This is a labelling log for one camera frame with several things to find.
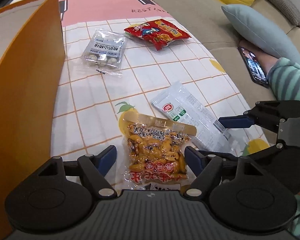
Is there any striped sleeve forearm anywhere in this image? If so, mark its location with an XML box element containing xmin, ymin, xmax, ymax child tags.
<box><xmin>267</xmin><ymin>57</ymin><xmax>300</xmax><ymax>101</ymax></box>

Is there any hand holding phone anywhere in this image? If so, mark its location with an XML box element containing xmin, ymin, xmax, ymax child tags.
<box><xmin>239</xmin><ymin>40</ymin><xmax>279</xmax><ymax>75</ymax></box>

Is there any smartphone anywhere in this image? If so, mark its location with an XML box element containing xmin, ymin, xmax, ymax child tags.
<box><xmin>238</xmin><ymin>47</ymin><xmax>269</xmax><ymax>88</ymax></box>

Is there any yellow peanut snack packet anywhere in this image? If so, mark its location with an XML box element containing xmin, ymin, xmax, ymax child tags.
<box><xmin>119</xmin><ymin>111</ymin><xmax>197</xmax><ymax>191</ymax></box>

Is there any white snack packet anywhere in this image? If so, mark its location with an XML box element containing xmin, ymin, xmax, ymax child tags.
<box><xmin>152</xmin><ymin>81</ymin><xmax>235</xmax><ymax>155</ymax></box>

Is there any light blue cushion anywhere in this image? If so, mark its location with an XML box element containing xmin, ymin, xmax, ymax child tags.
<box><xmin>222</xmin><ymin>4</ymin><xmax>300</xmax><ymax>65</ymax></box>

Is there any clear hawthorn ball packet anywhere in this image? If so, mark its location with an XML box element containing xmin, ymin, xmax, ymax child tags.
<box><xmin>81</xmin><ymin>28</ymin><xmax>127</xmax><ymax>77</ymax></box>

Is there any beige sofa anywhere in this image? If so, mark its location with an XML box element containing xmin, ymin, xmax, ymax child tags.
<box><xmin>153</xmin><ymin>0</ymin><xmax>300</xmax><ymax>109</ymax></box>

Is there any orange cardboard box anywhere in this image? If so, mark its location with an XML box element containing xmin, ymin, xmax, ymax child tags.
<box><xmin>0</xmin><ymin>0</ymin><xmax>65</xmax><ymax>239</ymax></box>

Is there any red chip bag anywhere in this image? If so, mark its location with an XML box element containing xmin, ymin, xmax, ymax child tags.
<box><xmin>125</xmin><ymin>18</ymin><xmax>191</xmax><ymax>50</ymax></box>

